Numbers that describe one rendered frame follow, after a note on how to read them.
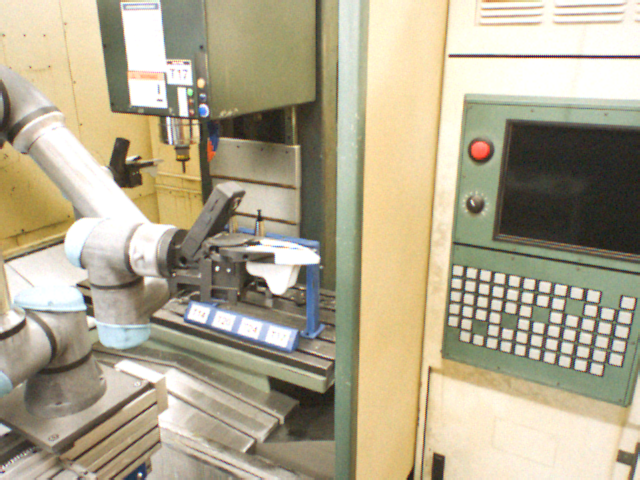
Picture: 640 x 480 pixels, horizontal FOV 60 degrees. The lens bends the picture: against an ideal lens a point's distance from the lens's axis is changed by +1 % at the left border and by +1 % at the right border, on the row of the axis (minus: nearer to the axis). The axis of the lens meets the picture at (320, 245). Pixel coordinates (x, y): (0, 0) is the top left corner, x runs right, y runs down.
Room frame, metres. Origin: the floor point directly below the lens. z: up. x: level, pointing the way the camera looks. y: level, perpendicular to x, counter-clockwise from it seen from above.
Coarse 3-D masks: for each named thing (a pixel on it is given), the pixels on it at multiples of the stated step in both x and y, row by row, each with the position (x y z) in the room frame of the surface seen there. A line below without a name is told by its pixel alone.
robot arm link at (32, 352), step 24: (0, 96) 0.86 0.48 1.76; (0, 120) 0.86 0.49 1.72; (0, 264) 0.82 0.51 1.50; (0, 288) 0.81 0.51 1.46; (0, 312) 0.80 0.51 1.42; (24, 312) 0.85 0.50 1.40; (0, 336) 0.78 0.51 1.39; (24, 336) 0.82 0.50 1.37; (0, 360) 0.77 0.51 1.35; (24, 360) 0.81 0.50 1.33; (48, 360) 0.86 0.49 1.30; (0, 384) 0.76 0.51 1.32
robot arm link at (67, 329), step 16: (32, 288) 0.97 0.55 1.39; (48, 288) 0.97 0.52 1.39; (64, 288) 0.98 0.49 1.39; (16, 304) 0.90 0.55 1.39; (32, 304) 0.89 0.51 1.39; (48, 304) 0.91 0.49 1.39; (64, 304) 0.92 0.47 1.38; (80, 304) 0.95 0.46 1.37; (48, 320) 0.89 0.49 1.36; (64, 320) 0.91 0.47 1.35; (80, 320) 0.94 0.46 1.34; (48, 336) 0.87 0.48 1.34; (64, 336) 0.90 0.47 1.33; (80, 336) 0.93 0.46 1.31; (64, 352) 0.90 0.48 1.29; (80, 352) 0.93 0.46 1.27
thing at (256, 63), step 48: (96, 0) 1.94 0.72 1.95; (144, 0) 1.84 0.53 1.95; (192, 0) 1.75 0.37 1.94; (240, 0) 1.88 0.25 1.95; (288, 0) 2.13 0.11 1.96; (192, 48) 1.76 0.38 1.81; (240, 48) 1.87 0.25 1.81; (288, 48) 2.12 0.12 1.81; (192, 96) 1.77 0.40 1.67; (240, 96) 1.86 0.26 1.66; (288, 96) 2.12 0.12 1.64
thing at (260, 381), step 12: (156, 348) 1.79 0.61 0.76; (168, 348) 1.76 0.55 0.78; (180, 348) 1.74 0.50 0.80; (204, 360) 1.68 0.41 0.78; (216, 360) 1.66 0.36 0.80; (228, 372) 1.63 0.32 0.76; (240, 372) 1.61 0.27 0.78; (252, 372) 1.58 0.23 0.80; (252, 384) 1.58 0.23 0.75; (264, 384) 1.56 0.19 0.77; (276, 384) 1.60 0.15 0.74; (288, 384) 1.66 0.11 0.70
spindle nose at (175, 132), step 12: (156, 120) 2.04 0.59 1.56; (168, 120) 1.99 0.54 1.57; (180, 120) 1.99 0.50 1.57; (192, 120) 2.01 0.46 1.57; (168, 132) 1.99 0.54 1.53; (180, 132) 1.99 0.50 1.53; (192, 132) 2.01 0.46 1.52; (168, 144) 2.00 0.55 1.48; (180, 144) 1.99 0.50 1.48; (192, 144) 2.01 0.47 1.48
